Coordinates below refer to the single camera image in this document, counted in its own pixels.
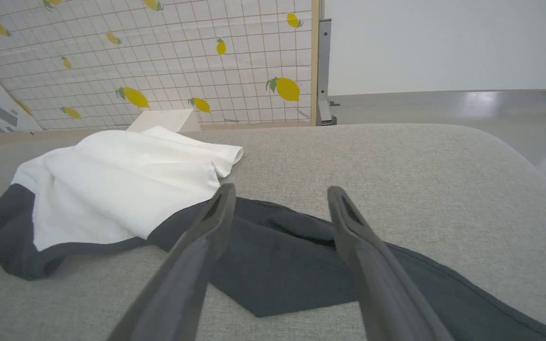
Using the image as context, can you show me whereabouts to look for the white and black garment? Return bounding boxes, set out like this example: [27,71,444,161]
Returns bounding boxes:
[0,125,546,341]

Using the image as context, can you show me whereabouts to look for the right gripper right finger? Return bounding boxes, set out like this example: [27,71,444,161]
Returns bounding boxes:
[328,186,454,341]

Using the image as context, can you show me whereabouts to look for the grey metal screen post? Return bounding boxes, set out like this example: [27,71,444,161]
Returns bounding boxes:
[317,19,341,126]

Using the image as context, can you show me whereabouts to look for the white box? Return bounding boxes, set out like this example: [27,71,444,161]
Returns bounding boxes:
[127,109,201,133]

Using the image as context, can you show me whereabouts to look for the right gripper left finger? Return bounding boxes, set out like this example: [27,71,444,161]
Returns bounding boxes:
[107,184,237,341]

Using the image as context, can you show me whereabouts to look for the lemon print partition screen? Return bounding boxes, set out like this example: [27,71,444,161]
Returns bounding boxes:
[0,0,321,146]

